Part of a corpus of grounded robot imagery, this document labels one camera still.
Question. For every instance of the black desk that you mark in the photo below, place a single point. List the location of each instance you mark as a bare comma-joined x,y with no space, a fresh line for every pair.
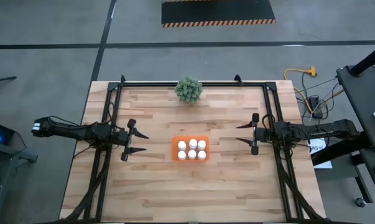
361,99

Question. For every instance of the black metal table frame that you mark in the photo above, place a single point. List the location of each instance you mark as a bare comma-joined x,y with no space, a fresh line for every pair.
193,84

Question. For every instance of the black power strip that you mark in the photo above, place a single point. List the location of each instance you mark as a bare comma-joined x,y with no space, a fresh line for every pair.
315,105

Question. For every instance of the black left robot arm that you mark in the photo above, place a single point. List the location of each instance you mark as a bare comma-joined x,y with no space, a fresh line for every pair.
69,132

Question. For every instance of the black diagonal pole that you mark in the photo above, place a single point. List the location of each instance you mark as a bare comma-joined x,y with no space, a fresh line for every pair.
369,59

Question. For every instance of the black tripod leg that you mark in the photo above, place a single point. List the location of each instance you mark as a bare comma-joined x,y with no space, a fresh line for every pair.
2,79

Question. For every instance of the orange translucent plastic basket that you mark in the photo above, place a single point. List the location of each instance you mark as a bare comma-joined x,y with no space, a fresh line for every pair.
174,147

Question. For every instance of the black hazard striped floor mat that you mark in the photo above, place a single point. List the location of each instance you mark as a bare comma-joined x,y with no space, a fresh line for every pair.
218,11

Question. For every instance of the black computer with blue light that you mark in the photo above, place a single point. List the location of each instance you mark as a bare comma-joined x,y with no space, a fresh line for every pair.
3,130

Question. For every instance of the black caster wheel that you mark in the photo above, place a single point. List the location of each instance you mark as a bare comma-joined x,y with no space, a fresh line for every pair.
360,202

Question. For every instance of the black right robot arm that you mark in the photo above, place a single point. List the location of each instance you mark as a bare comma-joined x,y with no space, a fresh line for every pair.
330,127

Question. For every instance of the white paper sheet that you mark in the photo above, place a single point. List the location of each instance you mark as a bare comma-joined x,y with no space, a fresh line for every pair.
321,144

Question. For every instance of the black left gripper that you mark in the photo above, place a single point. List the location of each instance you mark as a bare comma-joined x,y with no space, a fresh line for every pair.
122,137

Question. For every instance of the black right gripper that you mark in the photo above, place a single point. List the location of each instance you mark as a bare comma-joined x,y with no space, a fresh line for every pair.
265,135

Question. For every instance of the black stand beam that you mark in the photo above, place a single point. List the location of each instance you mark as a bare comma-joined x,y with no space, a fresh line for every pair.
339,152

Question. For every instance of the small green artificial plant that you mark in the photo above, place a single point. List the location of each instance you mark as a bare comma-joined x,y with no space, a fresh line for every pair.
188,90

